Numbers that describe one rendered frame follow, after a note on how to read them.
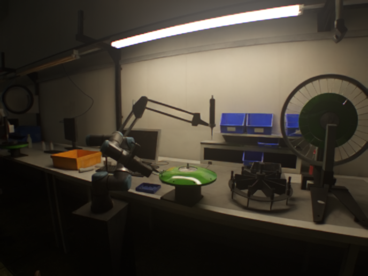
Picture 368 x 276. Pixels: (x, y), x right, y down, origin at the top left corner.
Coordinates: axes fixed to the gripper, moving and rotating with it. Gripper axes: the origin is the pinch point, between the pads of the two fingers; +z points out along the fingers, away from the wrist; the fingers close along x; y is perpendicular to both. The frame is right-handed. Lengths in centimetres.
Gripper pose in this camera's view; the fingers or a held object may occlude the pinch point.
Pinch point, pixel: (162, 174)
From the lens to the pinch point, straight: 99.7
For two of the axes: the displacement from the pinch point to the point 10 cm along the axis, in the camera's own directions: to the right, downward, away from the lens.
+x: 3.6, 1.2, -9.3
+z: 7.6, 5.3, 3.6
